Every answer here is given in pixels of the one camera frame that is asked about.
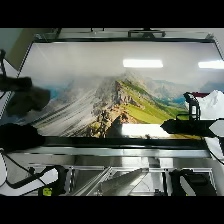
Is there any black cable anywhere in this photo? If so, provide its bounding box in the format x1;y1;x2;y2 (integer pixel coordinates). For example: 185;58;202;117
1;151;46;188

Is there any dark grey garment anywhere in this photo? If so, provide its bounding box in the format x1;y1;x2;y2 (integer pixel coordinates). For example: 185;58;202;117
5;85;52;118

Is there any black garment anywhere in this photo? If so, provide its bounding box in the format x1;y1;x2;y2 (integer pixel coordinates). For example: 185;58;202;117
0;122;47;152

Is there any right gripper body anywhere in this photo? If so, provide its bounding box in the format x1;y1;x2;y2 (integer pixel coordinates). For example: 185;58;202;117
169;118;215;137

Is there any white garment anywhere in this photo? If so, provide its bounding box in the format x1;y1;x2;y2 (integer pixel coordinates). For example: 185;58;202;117
194;89;224;121

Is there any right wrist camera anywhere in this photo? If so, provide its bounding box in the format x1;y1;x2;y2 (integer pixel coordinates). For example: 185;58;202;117
182;91;202;122

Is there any silver frame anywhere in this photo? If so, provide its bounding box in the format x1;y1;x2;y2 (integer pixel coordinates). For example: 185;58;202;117
9;29;224;197

